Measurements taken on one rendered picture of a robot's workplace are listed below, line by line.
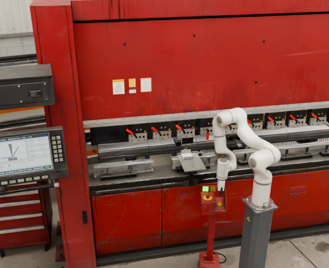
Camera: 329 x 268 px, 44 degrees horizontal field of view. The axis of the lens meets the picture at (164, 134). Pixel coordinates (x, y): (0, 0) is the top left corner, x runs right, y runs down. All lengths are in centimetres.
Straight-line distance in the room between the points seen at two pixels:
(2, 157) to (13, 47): 448
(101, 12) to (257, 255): 205
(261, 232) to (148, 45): 157
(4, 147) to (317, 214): 294
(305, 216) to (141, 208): 162
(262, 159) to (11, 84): 160
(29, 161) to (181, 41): 138
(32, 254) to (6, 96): 198
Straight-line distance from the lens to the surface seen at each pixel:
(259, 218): 293
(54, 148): 268
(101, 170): 342
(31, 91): 256
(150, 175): 343
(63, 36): 278
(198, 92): 325
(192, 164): 335
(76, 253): 363
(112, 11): 295
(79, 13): 294
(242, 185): 368
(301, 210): 413
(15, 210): 382
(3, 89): 256
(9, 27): 698
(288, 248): 421
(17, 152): 270
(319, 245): 433
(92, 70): 306
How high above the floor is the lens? 269
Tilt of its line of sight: 26 degrees down
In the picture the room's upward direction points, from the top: straight up
